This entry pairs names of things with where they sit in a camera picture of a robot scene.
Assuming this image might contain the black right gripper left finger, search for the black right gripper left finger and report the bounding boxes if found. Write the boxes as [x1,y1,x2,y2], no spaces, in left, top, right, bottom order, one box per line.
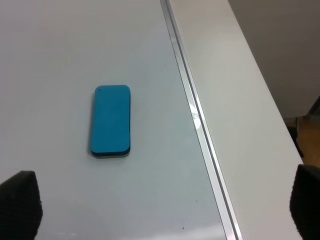
[0,170,43,240]

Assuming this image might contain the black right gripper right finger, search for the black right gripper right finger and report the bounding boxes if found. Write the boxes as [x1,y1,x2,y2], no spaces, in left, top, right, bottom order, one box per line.
[289,164,320,240]

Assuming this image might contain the blue whiteboard eraser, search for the blue whiteboard eraser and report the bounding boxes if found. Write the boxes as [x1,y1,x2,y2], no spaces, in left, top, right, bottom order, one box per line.
[89,84,131,158]

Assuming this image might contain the white framed whiteboard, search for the white framed whiteboard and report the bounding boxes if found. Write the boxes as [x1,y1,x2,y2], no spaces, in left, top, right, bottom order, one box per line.
[0,0,241,240]

